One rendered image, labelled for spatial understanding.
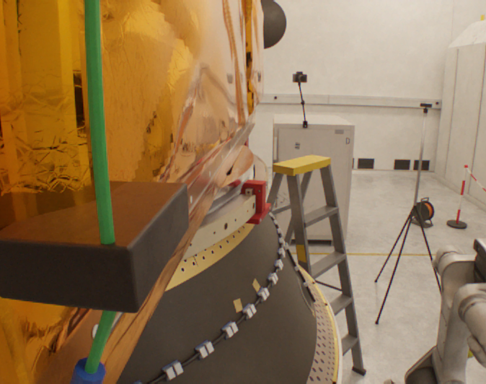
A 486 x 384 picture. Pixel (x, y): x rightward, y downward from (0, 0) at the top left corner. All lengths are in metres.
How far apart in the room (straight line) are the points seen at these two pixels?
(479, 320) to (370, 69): 7.78
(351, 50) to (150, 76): 8.30
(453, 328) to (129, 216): 1.16
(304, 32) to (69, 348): 8.29
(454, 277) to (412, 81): 7.72
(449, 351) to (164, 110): 1.19
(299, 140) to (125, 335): 4.14
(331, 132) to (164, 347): 3.90
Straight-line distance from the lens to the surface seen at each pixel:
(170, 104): 0.30
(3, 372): 0.22
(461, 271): 1.33
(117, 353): 0.34
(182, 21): 0.33
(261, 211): 0.95
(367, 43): 8.62
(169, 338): 0.75
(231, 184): 0.90
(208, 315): 0.80
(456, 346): 1.32
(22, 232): 0.18
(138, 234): 0.16
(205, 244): 0.75
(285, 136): 4.39
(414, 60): 8.90
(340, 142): 4.47
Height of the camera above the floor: 1.99
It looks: 16 degrees down
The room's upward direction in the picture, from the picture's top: straight up
